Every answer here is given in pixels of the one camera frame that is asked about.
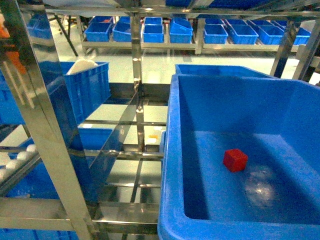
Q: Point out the stainless steel shelf frame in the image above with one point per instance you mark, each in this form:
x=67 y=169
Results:
x=45 y=106

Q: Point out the blue crate upper left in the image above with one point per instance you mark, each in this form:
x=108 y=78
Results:
x=87 y=89

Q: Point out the large blue bin upper centre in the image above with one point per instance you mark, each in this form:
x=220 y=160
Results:
x=276 y=123

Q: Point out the red magnetic block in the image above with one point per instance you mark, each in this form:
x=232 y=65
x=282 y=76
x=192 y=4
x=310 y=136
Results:
x=235 y=160

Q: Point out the far rack of blue bins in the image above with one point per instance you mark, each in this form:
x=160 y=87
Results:
x=184 y=31

